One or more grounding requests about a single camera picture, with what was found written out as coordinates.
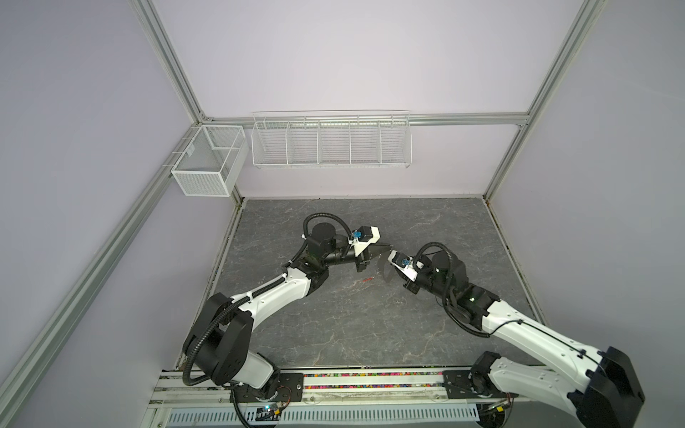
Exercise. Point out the white vented cable duct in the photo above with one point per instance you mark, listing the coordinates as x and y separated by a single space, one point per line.
330 416

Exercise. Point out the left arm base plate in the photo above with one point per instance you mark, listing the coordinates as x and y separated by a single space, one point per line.
285 387

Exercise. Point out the aluminium frame profiles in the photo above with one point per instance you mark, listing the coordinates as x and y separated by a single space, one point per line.
88 113

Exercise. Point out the white wire basket long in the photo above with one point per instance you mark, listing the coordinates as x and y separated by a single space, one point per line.
338 139

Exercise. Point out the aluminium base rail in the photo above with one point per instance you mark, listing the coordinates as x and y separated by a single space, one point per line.
424 384

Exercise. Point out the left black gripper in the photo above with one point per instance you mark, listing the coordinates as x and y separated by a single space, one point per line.
363 259

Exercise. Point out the white mesh box basket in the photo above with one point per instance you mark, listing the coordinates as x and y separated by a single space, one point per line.
211 162

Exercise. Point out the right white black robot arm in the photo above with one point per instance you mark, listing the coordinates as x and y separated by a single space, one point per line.
599 388

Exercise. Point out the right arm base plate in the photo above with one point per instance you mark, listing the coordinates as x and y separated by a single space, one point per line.
474 382

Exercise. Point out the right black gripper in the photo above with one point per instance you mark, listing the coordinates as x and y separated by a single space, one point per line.
410 285

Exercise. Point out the metal keyring with shoe plate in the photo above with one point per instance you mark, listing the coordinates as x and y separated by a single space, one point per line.
384 267

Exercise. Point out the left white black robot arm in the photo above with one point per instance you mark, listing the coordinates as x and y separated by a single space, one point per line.
217 347

